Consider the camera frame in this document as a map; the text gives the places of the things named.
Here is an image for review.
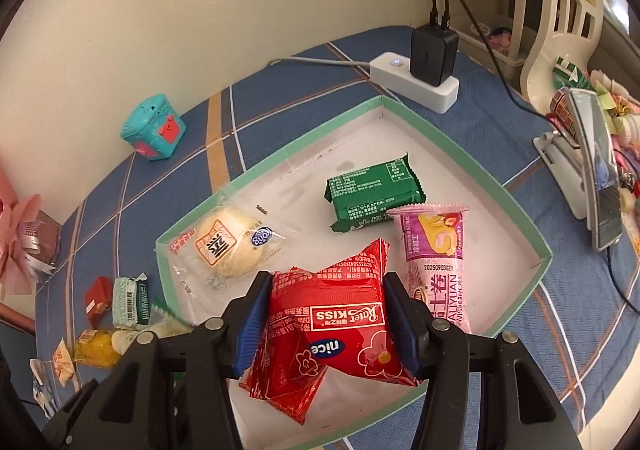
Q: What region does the smartphone on stand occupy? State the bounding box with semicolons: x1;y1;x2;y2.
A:
568;88;623;252

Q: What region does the clear white bun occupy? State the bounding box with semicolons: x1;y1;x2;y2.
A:
164;200;300;292

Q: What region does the pink swiss roll packet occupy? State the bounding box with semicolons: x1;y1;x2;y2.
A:
387;203;471;333

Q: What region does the green rimmed white tray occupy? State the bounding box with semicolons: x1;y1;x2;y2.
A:
154;94;554;450

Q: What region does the red nice snack packet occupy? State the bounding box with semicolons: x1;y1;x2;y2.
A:
241;239;418;424

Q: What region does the small red box snack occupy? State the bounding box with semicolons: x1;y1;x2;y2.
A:
84;276;113;329

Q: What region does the black charger adapter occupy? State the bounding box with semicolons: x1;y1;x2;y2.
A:
409;24;459;87

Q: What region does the blue plaid tablecloth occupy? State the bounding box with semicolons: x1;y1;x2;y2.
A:
36;26;639;449

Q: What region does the white phone stand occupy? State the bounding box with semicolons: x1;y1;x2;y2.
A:
533;130;587;220

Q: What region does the teal toy house box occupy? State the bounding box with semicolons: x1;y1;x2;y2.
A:
120;94;186;161

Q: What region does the grey power strip cord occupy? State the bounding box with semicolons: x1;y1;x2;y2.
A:
267;56;374;70

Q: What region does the colourful clutter pile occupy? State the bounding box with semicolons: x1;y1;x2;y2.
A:
548;57;639;222

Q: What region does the mint green snack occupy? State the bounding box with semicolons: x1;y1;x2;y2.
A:
112;274;150;330

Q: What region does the orange cream snack packet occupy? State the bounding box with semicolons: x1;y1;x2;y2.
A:
51;340;75;387

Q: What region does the black charger cable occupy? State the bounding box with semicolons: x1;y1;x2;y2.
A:
429;0;640;316

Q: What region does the white shelf rack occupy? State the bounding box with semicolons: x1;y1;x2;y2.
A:
438;0;604;112

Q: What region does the pink flower bouquet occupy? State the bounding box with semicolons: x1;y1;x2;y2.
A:
1;170;52;300

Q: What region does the white power strip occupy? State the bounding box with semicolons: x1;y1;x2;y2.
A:
369;51;460;114

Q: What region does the dark green snack packet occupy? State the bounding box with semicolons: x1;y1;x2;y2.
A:
324;153;426;233

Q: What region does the yellow cake packet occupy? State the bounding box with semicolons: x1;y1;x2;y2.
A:
74;330;138;370

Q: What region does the cream white snack packet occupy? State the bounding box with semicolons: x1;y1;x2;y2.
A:
145;300;193;338

